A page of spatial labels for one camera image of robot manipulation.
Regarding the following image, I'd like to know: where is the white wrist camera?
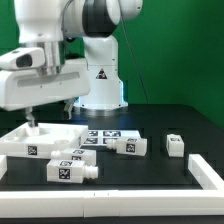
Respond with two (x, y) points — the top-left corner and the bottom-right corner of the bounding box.
(0, 47), (45, 70)

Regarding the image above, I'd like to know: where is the fiducial marker sheet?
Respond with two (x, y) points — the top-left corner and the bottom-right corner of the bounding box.
(84, 130), (140, 146)

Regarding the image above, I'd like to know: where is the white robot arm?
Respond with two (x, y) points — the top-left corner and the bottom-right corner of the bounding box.
(0, 0), (143, 127)

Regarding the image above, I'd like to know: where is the white square table top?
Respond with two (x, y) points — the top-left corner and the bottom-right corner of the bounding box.
(0, 123), (88, 159)

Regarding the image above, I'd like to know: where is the white U-shaped obstacle fence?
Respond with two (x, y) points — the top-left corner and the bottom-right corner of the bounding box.
(0, 154), (224, 218)

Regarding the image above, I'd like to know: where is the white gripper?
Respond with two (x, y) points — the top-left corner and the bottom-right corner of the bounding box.
(0, 58), (90, 128)

